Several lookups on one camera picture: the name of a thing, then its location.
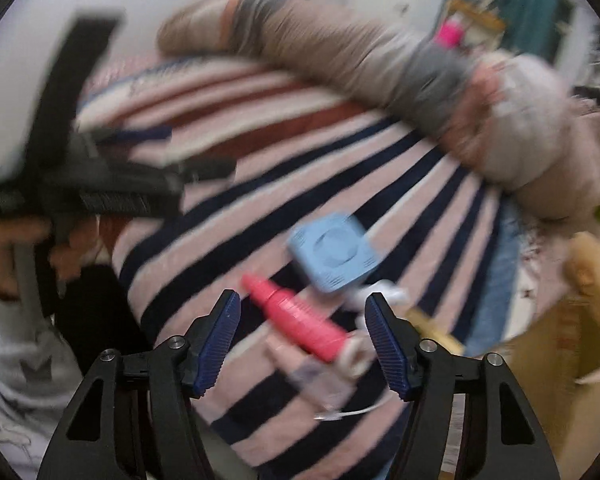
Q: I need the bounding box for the tan plush toy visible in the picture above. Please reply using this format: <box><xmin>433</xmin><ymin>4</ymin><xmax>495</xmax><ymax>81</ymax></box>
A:
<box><xmin>565</xmin><ymin>232</ymin><xmax>600</xmax><ymax>301</ymax></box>

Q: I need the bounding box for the person's left hand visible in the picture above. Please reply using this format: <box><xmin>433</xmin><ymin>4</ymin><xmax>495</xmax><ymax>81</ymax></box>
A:
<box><xmin>0</xmin><ymin>214</ymin><xmax>112</xmax><ymax>302</ymax></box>

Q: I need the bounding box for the striped pink navy blanket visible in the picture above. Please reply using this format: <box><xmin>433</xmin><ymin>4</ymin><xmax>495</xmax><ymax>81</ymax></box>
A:
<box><xmin>78</xmin><ymin>58</ymin><xmax>522</xmax><ymax>479</ymax></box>

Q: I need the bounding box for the white charger with cable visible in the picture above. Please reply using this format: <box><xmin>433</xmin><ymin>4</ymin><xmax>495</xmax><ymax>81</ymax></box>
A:
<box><xmin>266</xmin><ymin>333</ymin><xmax>390</xmax><ymax>422</ymax></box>

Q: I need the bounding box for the pink spray bottle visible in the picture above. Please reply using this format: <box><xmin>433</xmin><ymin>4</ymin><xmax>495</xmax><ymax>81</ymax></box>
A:
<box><xmin>242</xmin><ymin>274</ymin><xmax>375</xmax><ymax>379</ymax></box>

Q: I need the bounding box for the grey sweater forearm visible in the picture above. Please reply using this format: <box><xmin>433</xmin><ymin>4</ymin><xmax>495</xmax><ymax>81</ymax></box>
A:
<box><xmin>0</xmin><ymin>300</ymin><xmax>83</xmax><ymax>479</ymax></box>

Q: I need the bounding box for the gold rectangular bar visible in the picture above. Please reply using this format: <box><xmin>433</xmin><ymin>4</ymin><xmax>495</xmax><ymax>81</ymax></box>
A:
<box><xmin>405</xmin><ymin>307</ymin><xmax>465</xmax><ymax>356</ymax></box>

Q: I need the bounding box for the brown cardboard box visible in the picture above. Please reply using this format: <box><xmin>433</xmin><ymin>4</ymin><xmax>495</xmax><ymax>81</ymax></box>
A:
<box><xmin>498</xmin><ymin>296</ymin><xmax>600</xmax><ymax>479</ymax></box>

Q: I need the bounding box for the light blue square box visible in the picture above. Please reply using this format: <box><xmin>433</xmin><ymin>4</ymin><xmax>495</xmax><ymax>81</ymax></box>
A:
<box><xmin>287</xmin><ymin>212</ymin><xmax>380</xmax><ymax>295</ymax></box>

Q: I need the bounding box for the magenta bag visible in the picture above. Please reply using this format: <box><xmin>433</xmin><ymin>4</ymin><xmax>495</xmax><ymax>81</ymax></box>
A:
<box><xmin>434</xmin><ymin>16</ymin><xmax>465</xmax><ymax>49</ymax></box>

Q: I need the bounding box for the white contact lens case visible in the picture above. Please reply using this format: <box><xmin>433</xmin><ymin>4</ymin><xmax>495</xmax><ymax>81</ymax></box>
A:
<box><xmin>341</xmin><ymin>279</ymin><xmax>411</xmax><ymax>311</ymax></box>

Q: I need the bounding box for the rolled pink grey duvet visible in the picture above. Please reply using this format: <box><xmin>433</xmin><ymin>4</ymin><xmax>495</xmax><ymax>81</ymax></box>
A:
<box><xmin>157</xmin><ymin>0</ymin><xmax>600</xmax><ymax>221</ymax></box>

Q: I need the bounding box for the yellow top cabinet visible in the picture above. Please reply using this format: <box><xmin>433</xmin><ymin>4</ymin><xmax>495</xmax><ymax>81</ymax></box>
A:
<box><xmin>440</xmin><ymin>0</ymin><xmax>507</xmax><ymax>51</ymax></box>

